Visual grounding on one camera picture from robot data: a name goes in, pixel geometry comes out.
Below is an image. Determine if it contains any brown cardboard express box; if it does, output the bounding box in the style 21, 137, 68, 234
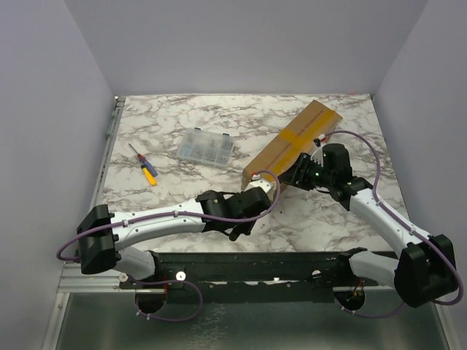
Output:
241, 100, 341, 190

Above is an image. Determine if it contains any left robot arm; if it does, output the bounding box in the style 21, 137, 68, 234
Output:
77, 187, 271, 288

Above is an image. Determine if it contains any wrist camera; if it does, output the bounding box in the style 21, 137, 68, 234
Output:
311, 134, 327, 165
244, 173, 274, 196

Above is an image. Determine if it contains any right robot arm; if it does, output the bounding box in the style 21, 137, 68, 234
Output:
279, 144, 460, 308

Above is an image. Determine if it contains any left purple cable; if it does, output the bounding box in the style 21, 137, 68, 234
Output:
56, 169, 281, 322

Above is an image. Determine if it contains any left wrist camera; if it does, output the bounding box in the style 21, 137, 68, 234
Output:
244, 173, 274, 196

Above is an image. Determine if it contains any red handled screwdriver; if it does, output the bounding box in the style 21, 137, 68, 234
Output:
128, 144, 146, 164

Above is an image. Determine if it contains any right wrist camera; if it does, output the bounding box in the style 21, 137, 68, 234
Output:
311, 134, 327, 165

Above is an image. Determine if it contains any aluminium frame rail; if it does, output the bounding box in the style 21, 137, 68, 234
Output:
42, 96, 126, 349

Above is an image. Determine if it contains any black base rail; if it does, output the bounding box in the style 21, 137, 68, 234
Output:
120, 249, 380, 303

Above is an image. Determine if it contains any clear plastic screw box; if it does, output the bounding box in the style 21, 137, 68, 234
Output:
177, 128, 235, 168

